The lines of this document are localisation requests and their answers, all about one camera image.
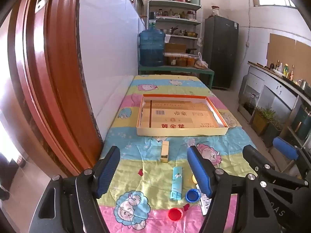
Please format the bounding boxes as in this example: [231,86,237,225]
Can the green air fryer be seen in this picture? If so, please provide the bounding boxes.
[292,104,311,139]

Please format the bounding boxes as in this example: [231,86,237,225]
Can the white printed small box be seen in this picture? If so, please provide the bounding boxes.
[196,184,212,216]

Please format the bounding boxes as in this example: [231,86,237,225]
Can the brown cardboard box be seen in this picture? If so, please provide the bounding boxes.
[165,43,187,53]

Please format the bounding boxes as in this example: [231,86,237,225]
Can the shallow cardboard box tray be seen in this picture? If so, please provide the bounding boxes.
[136,94,229,137]

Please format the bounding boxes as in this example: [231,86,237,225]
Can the cardboard sheets on wall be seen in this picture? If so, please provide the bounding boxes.
[266,33,311,69]

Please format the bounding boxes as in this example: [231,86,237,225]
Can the blue water jug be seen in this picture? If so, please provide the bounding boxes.
[138,28,166,66]

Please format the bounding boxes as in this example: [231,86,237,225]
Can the dark grey refrigerator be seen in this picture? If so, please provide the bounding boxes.
[203,15,239,89]

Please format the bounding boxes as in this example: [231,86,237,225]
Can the water jug pump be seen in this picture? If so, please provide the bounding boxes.
[148,12,157,29]

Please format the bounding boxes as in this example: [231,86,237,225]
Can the blue bottle cap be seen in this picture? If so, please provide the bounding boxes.
[185,189,202,202]

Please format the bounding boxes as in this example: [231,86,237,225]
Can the red-brown wooden door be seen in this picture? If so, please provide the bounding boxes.
[7,0,104,178]

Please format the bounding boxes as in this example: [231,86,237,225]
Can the white metal shelf rack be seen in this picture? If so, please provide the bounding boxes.
[147,0,203,66]

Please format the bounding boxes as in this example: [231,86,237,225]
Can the plastic bag of food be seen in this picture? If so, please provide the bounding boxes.
[194,53,209,69]

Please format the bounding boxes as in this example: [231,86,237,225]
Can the green low table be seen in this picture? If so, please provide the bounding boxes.
[138,64,215,89]

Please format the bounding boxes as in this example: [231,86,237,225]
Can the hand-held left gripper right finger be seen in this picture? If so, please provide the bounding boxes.
[187,145,280,233]

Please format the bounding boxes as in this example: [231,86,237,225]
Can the red bottle cap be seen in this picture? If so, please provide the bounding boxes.
[168,208,183,221]

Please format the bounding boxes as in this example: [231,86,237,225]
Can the small gold box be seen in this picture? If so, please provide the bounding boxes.
[160,141,170,163]

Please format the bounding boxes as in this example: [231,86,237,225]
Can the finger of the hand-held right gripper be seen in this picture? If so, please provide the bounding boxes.
[242,145,311,190]
[273,136,311,179]

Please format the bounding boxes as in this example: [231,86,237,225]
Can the grey kitchen counter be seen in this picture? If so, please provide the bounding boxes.
[247,61,311,148]

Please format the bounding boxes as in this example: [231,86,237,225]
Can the teal lighter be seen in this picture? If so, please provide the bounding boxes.
[170,167,182,201]

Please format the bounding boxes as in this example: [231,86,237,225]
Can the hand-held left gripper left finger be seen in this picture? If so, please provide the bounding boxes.
[29,146,121,233]

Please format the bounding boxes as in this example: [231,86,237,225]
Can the dark planter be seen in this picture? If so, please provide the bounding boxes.
[264,123,283,148]

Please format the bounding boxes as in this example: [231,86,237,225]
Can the yellow planter with grass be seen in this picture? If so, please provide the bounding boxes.
[252,107,276,136]

